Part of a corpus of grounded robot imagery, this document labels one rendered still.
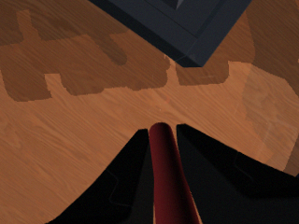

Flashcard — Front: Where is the dark red peg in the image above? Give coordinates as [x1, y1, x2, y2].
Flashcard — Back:
[149, 122, 201, 224]

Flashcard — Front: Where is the dark grey open box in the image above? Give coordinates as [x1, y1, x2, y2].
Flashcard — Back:
[89, 0, 253, 68]

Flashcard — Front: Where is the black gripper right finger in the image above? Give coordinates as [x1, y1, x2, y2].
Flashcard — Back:
[176, 123, 299, 224]

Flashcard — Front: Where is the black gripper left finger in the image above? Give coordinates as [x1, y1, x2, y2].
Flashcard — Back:
[45, 128, 153, 224]

